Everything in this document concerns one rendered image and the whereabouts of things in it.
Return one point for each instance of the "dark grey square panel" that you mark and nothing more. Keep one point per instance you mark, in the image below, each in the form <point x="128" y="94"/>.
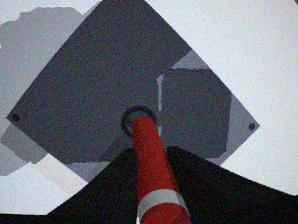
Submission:
<point x="124" y="61"/>

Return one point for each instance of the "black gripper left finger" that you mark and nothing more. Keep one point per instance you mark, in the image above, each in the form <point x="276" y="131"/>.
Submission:
<point x="110" y="198"/>

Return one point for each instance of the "red peg with grey band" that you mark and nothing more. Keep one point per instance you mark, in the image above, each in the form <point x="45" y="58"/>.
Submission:
<point x="159" y="198"/>

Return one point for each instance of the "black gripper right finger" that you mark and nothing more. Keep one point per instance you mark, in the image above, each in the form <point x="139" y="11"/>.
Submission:
<point x="214" y="195"/>

